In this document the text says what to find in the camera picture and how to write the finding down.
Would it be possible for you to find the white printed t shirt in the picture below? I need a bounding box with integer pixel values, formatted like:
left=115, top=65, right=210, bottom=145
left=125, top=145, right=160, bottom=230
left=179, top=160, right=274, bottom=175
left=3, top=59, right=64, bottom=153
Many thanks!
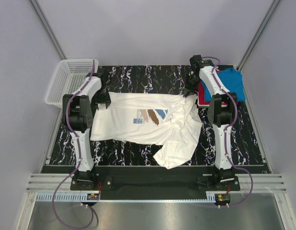
left=90, top=92, right=202, bottom=169

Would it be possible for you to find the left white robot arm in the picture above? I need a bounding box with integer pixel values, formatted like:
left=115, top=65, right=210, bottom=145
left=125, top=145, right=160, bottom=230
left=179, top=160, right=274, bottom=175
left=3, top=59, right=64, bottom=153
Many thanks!
left=62, top=68, right=111, bottom=172

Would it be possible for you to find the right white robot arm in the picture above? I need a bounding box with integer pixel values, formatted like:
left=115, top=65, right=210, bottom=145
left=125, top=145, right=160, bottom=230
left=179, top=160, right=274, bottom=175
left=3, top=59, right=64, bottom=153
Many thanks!
left=183, top=55, right=237, bottom=171

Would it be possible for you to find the red folded t shirt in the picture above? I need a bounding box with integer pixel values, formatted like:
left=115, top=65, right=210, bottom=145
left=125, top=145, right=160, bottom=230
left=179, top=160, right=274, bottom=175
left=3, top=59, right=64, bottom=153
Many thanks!
left=198, top=67, right=223, bottom=107

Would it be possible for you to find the black marble pattern mat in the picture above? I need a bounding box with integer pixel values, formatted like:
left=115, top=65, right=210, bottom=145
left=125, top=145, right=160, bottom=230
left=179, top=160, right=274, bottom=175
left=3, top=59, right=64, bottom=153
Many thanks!
left=42, top=65, right=270, bottom=173

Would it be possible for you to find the white plastic basket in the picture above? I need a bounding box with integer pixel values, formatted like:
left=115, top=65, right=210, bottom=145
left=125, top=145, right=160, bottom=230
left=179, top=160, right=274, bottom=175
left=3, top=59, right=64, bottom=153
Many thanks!
left=44, top=58, right=99, bottom=108

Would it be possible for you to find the blue folded t shirt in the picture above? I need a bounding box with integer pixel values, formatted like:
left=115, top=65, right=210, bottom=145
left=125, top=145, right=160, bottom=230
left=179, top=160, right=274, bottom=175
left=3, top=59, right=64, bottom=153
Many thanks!
left=205, top=68, right=246, bottom=102

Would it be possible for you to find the left small circuit board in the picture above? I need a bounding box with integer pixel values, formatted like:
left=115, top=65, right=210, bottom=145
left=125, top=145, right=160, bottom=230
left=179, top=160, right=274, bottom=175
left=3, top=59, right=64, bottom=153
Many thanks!
left=87, top=193, right=100, bottom=200

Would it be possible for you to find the small circuit board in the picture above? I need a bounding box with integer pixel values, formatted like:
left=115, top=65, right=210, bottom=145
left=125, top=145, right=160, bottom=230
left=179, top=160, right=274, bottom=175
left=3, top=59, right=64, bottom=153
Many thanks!
left=215, top=194, right=231, bottom=202
left=87, top=193, right=100, bottom=200

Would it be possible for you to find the right small circuit board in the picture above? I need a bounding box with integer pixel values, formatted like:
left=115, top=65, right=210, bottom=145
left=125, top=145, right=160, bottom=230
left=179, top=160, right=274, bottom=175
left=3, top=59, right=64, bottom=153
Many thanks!
left=215, top=194, right=231, bottom=202

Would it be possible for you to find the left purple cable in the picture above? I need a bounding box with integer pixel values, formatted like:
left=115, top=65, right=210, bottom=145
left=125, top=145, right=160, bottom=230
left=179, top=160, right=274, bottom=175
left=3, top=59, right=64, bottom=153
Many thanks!
left=51, top=59, right=99, bottom=230

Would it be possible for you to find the purple cable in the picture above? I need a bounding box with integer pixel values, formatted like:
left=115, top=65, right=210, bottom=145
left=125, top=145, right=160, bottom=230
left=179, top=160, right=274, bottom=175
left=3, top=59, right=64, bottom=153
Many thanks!
left=51, top=59, right=99, bottom=230
left=200, top=56, right=254, bottom=207

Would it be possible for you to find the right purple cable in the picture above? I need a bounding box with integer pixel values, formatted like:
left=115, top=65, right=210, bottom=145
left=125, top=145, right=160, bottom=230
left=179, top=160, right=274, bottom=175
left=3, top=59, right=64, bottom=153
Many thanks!
left=200, top=56, right=254, bottom=207

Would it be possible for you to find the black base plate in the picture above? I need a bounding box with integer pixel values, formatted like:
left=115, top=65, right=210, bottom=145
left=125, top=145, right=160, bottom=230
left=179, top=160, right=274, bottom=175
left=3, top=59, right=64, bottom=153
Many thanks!
left=71, top=166, right=240, bottom=191

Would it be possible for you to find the aluminium rail profile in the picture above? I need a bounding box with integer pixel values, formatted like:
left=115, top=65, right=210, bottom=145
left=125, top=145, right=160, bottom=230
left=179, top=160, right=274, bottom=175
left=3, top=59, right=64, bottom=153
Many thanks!
left=26, top=173, right=286, bottom=193

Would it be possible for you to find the white slotted cable duct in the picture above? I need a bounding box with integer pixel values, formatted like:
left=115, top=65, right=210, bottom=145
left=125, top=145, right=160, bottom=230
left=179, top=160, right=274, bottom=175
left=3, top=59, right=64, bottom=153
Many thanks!
left=36, top=192, right=215, bottom=203

